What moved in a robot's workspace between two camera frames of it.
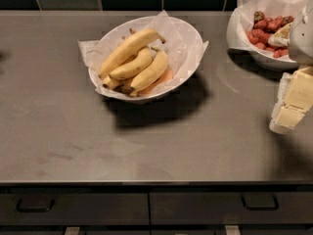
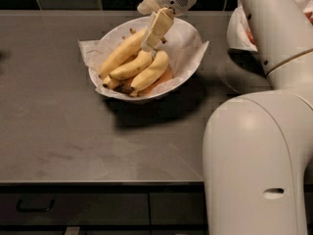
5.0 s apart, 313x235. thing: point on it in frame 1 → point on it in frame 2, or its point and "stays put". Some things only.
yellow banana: x=157 y=65 stays put
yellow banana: x=126 y=48 stays put
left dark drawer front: x=74 y=209 stays put
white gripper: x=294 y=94 → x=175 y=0
